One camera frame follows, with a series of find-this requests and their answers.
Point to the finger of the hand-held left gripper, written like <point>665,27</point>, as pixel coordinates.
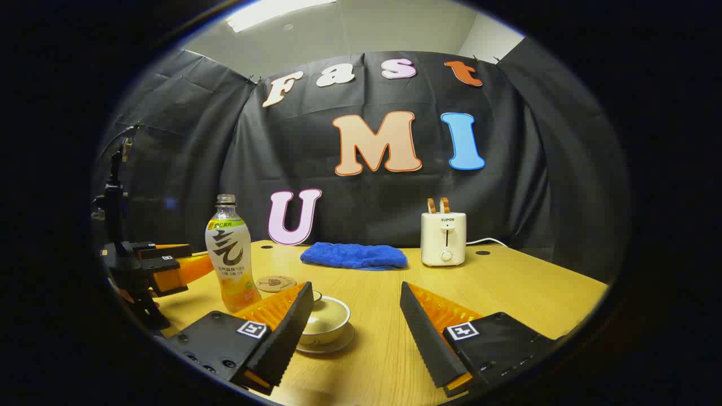
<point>169,276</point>
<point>163,252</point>

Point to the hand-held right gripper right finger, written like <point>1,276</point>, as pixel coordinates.
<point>428,338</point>

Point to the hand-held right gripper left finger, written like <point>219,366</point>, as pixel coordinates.
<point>285,338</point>

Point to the white ceramic teacup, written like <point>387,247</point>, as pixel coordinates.
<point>316,339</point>

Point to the round cork coaster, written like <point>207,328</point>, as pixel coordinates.
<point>273,283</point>

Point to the clear water bottle orange label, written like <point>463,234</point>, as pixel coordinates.
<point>228,254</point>

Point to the white ceramic saucer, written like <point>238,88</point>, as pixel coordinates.
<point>340,347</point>

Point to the cream toaster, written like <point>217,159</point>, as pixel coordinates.
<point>434,237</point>

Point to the blue folded towel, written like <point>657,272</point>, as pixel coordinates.
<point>352,255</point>

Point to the toast slice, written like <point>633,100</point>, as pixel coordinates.
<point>431,206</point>
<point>445,205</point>

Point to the black backdrop cloth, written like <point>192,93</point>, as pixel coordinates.
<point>507,169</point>

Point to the ceiling light panel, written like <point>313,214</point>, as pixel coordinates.
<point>271,12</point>

